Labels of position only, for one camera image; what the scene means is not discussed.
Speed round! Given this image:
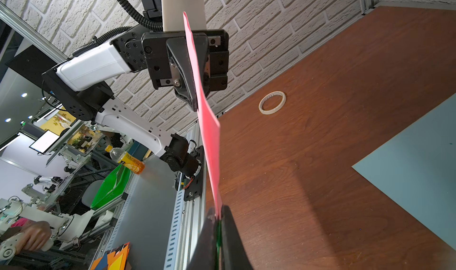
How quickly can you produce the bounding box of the aluminium front rail frame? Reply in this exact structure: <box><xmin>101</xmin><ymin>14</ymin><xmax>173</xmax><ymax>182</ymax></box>
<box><xmin>93</xmin><ymin>125</ymin><xmax>207</xmax><ymax>270</ymax></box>

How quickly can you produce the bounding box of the pink paper sheet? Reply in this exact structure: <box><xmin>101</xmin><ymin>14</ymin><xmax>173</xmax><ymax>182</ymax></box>
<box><xmin>183</xmin><ymin>12</ymin><xmax>223</xmax><ymax>219</ymax></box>

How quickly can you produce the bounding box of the orange drink bottle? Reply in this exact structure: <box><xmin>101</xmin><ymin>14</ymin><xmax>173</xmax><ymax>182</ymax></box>
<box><xmin>105</xmin><ymin>145</ymin><xmax>145</xmax><ymax>175</ymax></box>

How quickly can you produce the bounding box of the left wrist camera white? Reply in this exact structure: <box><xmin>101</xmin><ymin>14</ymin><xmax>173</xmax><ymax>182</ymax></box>
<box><xmin>161</xmin><ymin>0</ymin><xmax>207</xmax><ymax>32</ymax></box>

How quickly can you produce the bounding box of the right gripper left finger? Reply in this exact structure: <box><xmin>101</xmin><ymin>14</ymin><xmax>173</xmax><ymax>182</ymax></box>
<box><xmin>186</xmin><ymin>207</ymin><xmax>218</xmax><ymax>270</ymax></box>

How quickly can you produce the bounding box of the light blue paper sheet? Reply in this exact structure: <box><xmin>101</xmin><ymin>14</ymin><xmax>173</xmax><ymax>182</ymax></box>
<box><xmin>352</xmin><ymin>95</ymin><xmax>456</xmax><ymax>248</ymax></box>

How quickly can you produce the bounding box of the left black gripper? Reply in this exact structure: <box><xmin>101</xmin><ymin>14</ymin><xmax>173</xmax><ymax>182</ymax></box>
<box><xmin>141</xmin><ymin>30</ymin><xmax>229</xmax><ymax>112</ymax></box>

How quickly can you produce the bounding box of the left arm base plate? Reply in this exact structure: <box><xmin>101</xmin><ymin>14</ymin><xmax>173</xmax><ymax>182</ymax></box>
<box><xmin>175</xmin><ymin>145</ymin><xmax>205</xmax><ymax>202</ymax></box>

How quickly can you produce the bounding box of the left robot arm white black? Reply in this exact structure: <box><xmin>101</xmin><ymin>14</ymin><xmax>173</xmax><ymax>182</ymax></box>
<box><xmin>8</xmin><ymin>0</ymin><xmax>229</xmax><ymax>179</ymax></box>

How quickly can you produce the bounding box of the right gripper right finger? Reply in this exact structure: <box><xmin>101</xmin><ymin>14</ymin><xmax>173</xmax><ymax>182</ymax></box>
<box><xmin>220</xmin><ymin>205</ymin><xmax>254</xmax><ymax>270</ymax></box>

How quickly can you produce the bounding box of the stack of coloured paper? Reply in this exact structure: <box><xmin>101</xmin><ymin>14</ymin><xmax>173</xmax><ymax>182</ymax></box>
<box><xmin>89</xmin><ymin>242</ymin><xmax>132</xmax><ymax>270</ymax></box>

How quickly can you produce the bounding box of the green plastic bin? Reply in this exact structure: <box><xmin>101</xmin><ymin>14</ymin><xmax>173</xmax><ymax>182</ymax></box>
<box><xmin>90</xmin><ymin>165</ymin><xmax>131</xmax><ymax>210</ymax></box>

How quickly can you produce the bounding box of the clear tape roll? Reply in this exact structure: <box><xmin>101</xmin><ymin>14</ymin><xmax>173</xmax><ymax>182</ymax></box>
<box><xmin>258</xmin><ymin>91</ymin><xmax>287</xmax><ymax>115</ymax></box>

